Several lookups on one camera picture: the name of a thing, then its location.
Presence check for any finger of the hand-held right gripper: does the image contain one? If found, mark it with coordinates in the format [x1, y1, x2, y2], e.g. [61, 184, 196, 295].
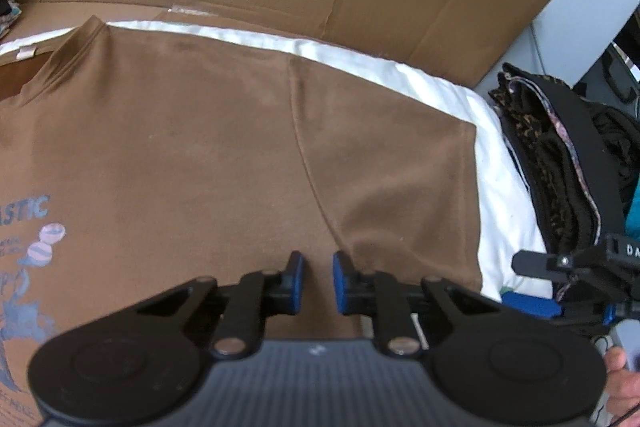
[502, 292, 564, 321]
[511, 249, 567, 280]

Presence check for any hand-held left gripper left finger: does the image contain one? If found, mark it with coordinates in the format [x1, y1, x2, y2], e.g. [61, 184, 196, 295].
[136, 251, 306, 355]

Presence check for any white patterned bed blanket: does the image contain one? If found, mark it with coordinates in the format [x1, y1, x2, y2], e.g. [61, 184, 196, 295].
[0, 21, 556, 303]

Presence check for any brown t-shirt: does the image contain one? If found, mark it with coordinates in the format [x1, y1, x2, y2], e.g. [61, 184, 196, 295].
[0, 16, 485, 427]

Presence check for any black folded garment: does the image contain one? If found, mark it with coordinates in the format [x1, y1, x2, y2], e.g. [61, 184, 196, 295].
[530, 74, 626, 248]

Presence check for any person's right hand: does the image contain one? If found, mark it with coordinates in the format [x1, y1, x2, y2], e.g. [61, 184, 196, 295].
[602, 347, 640, 427]

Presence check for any colourful patterned cloth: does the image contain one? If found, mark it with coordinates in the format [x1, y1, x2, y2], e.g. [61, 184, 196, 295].
[0, 1, 23, 40]

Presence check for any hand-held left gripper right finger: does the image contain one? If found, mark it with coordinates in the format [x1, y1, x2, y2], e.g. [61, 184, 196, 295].
[332, 251, 501, 355]

